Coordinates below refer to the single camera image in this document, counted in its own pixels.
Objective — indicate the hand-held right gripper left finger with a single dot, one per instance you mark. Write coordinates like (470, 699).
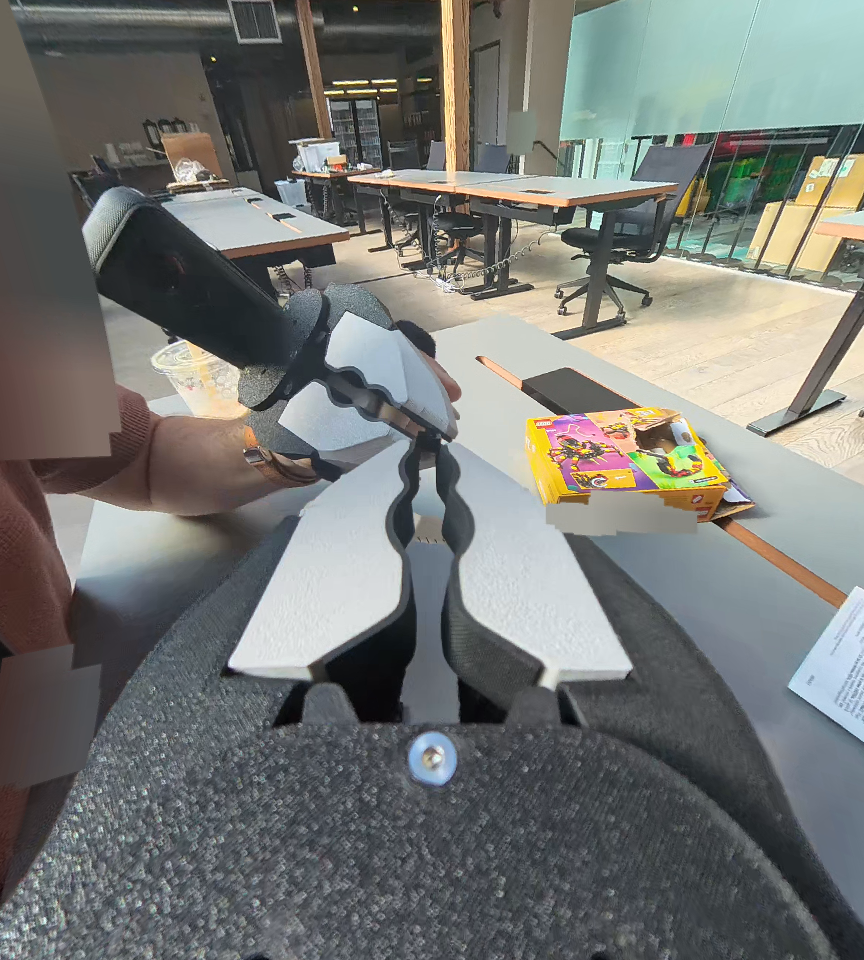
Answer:
(320, 593)

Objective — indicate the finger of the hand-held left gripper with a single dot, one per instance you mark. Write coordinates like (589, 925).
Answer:
(387, 368)
(327, 423)

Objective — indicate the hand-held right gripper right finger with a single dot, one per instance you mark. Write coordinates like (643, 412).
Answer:
(537, 593)

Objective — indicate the colourful cardboard lego box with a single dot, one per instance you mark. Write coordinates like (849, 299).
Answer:
(627, 455)

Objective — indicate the person's left hand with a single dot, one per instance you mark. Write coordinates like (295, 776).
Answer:
(450, 384)

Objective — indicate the grey top office desk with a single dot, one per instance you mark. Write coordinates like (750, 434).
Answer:
(245, 225)

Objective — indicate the clear plastic cup with straw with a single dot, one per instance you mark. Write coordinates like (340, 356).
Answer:
(200, 375)

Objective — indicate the black office chair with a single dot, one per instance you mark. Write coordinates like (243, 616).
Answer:
(634, 225)
(454, 225)

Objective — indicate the long wood edged desk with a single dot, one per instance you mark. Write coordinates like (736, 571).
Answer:
(522, 188)

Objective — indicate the long ceiling duct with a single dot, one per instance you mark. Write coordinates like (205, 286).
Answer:
(117, 18)

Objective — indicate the wall vent grille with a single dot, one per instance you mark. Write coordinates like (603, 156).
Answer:
(254, 18)

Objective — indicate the wooden support post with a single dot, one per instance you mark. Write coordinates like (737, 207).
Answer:
(454, 83)

